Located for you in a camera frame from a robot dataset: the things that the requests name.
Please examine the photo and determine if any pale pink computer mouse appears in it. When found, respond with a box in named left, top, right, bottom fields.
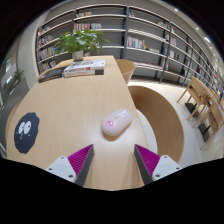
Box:
left=100, top=108, right=134, bottom=137

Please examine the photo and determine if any group of slatted wooden chairs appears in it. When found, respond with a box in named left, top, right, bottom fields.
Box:
left=176, top=75, right=224, bottom=151

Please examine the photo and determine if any black cartoon-eyed mouse pad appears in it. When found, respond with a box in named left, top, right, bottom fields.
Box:
left=13, top=112, right=41, bottom=155

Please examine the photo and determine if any red-spined book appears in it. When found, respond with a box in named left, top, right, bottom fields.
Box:
left=63, top=68, right=105, bottom=79

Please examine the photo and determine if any grey bookshelf unit with books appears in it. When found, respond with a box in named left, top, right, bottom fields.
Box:
left=34, top=3, right=224, bottom=98

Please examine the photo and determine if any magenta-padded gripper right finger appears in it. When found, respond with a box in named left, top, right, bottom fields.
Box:
left=134, top=143, right=183, bottom=186

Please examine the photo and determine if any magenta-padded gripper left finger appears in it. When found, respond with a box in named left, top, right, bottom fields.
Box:
left=45, top=143, right=95, bottom=188

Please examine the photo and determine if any row of ceiling lights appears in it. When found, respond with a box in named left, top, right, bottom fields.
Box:
left=173, top=8, right=213, bottom=44

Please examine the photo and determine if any small green floor plant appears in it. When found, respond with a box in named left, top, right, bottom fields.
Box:
left=11, top=68, right=25, bottom=86

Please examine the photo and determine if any green potted plant, white pot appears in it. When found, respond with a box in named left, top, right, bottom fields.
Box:
left=53, top=29, right=112, bottom=62

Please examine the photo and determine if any white illustrated cover book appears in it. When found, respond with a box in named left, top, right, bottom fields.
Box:
left=63, top=59, right=106, bottom=75

